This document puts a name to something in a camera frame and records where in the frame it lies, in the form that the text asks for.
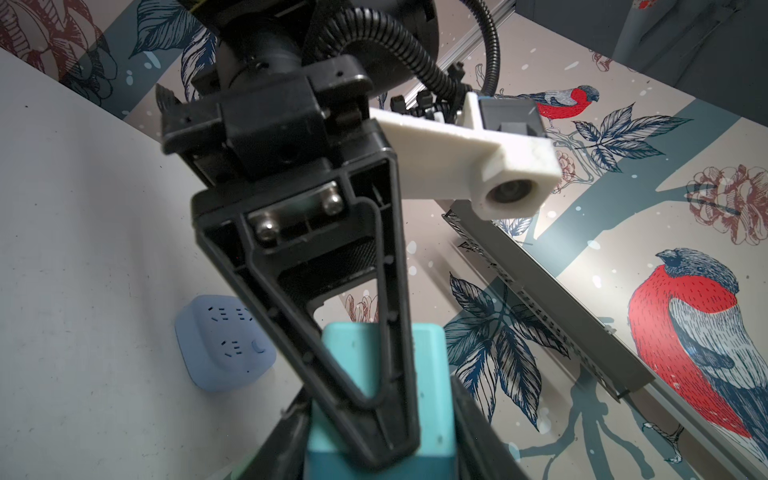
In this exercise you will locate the teal plug adapter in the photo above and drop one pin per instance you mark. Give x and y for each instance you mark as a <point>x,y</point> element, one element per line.
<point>355,346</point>

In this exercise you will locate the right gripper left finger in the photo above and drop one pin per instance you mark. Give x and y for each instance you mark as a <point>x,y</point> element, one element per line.
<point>282,455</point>

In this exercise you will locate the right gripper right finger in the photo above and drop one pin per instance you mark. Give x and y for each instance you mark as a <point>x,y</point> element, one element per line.
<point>481,454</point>

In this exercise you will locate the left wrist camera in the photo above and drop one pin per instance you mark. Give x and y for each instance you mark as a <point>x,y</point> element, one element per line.
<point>496,155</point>

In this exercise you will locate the blue square power socket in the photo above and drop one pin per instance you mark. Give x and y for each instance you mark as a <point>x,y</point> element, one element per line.
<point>222,345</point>

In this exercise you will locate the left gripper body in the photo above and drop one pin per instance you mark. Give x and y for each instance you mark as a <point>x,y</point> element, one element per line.
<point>276,130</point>

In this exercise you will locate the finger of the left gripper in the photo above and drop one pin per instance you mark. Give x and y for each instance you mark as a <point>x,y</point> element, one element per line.
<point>324,312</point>

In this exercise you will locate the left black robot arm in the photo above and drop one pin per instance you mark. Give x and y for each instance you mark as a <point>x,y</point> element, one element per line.
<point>289,33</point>

